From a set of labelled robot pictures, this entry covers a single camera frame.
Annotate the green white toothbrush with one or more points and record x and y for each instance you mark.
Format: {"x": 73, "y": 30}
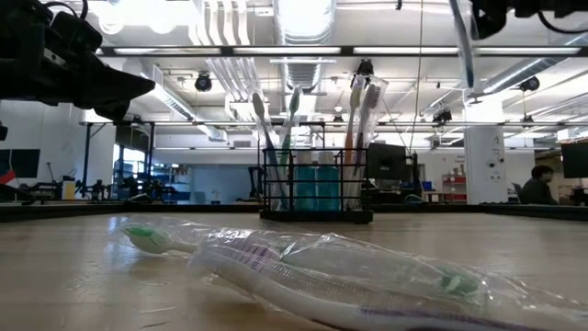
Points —
{"x": 151, "y": 239}
{"x": 294, "y": 103}

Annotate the blue white toothbrush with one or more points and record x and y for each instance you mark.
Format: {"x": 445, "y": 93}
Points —
{"x": 258, "y": 105}
{"x": 466, "y": 55}

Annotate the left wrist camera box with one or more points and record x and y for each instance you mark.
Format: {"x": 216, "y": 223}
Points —
{"x": 75, "y": 32}

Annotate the purple white toothbrush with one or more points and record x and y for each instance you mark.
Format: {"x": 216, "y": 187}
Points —
{"x": 321, "y": 299}
{"x": 371, "y": 99}

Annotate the person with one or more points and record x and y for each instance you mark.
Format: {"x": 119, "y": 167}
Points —
{"x": 537, "y": 188}

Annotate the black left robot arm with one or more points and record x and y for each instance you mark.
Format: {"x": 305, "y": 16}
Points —
{"x": 20, "y": 27}

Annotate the small yellow white canister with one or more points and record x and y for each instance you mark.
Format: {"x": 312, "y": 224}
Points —
{"x": 69, "y": 190}

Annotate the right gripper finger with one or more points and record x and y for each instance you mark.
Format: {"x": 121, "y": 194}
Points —
{"x": 489, "y": 16}

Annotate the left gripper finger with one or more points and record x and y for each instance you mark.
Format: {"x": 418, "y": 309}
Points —
{"x": 110, "y": 85}
{"x": 116, "y": 111}

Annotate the black ceiling spotlight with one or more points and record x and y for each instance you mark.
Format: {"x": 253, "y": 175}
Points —
{"x": 529, "y": 83}
{"x": 365, "y": 68}
{"x": 442, "y": 116}
{"x": 203, "y": 83}

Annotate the red storage shelf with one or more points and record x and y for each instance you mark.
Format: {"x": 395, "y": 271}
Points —
{"x": 455, "y": 186}

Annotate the black gantry frame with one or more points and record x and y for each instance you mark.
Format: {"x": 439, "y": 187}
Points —
{"x": 87, "y": 161}

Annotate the orange white toothbrush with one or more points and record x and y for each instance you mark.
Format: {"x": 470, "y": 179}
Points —
{"x": 351, "y": 133}

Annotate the large black monitor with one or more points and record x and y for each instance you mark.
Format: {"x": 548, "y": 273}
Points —
{"x": 576, "y": 158}

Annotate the black aluminium table frame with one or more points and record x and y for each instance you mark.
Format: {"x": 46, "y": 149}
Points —
{"x": 138, "y": 209}

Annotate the silver ceiling duct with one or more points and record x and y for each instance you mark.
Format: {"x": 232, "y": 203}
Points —
{"x": 305, "y": 27}

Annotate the white round pillar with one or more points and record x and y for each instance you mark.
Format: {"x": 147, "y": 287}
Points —
{"x": 484, "y": 156}

